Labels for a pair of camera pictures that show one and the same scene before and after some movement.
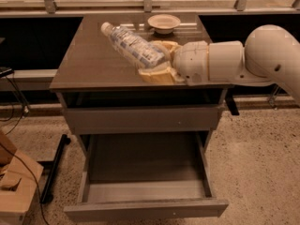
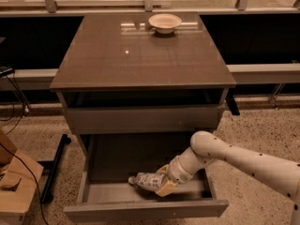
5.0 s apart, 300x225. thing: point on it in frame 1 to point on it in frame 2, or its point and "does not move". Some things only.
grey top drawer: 142,118 does not move
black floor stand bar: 45,193 does not move
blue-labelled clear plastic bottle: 134,46 to 148,180
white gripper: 191,61 to 175,172
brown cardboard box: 20,176 does not move
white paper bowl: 163,23 does not move
